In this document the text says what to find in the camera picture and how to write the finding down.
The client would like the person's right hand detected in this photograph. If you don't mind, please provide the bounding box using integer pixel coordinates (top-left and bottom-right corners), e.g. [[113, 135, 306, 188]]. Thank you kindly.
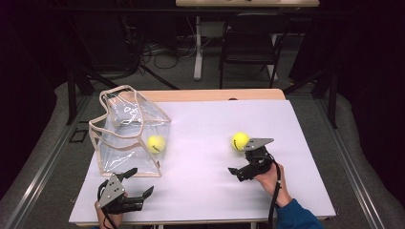
[[253, 161, 293, 209]]

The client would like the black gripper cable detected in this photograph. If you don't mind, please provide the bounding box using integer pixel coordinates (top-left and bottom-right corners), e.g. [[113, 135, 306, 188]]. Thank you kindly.
[[96, 179, 118, 229], [264, 152, 283, 229]]

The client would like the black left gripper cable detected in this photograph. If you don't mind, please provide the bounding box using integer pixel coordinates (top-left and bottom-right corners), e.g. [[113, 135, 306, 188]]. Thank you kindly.
[[96, 179, 118, 229]]

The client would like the black square floor frame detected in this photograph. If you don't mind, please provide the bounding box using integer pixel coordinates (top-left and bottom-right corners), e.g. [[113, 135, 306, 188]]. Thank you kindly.
[[69, 128, 89, 144]]

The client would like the white table sheet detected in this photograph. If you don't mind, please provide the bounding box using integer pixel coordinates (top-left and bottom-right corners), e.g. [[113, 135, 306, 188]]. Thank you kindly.
[[68, 99, 337, 224]]

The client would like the person's left hand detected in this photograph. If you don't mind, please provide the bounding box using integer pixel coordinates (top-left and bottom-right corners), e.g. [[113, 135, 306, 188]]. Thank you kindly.
[[94, 200, 125, 229]]

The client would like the black folding chair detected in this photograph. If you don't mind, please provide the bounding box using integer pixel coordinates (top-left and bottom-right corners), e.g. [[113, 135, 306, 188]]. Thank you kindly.
[[218, 12, 292, 90]]

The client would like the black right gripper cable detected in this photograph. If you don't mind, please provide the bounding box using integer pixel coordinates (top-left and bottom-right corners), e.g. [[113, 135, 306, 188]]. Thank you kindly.
[[264, 152, 283, 229]]

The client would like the tangle of floor cables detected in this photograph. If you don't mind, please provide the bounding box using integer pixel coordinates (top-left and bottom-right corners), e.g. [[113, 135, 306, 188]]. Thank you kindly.
[[139, 18, 214, 71]]

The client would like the yellow tennis ball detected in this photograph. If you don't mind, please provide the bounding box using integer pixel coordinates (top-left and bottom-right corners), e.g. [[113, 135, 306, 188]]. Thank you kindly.
[[230, 131, 251, 153], [146, 135, 167, 155]]

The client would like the white desk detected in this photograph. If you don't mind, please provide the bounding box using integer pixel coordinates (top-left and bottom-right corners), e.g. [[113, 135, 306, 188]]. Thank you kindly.
[[175, 0, 320, 81]]

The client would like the black metal stand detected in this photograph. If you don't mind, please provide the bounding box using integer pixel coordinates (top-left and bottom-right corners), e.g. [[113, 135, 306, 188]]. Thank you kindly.
[[283, 68, 339, 130], [65, 12, 96, 126]]

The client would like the wooden table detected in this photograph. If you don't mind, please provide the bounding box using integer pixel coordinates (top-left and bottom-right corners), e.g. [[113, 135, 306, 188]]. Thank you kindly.
[[68, 88, 337, 227]]

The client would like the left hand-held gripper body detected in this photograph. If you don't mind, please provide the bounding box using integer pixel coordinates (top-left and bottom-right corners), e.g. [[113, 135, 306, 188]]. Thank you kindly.
[[96, 173, 144, 215]]

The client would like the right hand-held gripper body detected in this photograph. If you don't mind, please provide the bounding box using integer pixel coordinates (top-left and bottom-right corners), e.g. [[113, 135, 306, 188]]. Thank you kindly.
[[237, 137, 275, 183]]

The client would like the dark curtain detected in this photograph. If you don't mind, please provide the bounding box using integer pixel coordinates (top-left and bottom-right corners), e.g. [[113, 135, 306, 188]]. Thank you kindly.
[[337, 0, 405, 204], [0, 0, 70, 195]]

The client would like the aluminium floor rail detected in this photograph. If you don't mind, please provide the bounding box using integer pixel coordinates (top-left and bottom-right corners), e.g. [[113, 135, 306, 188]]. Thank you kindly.
[[3, 94, 94, 229], [314, 98, 386, 229]]

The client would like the clear plastic tote bag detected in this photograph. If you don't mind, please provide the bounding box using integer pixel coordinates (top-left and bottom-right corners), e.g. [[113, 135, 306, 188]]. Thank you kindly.
[[88, 84, 173, 178]]

